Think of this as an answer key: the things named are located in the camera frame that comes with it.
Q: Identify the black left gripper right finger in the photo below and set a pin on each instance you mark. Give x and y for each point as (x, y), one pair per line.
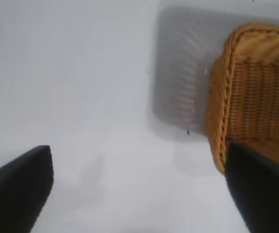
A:
(263, 191)

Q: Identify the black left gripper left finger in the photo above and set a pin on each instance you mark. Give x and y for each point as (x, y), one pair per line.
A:
(15, 189)

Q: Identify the brown woven wicker basket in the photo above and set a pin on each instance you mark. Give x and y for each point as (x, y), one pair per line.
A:
(258, 97)

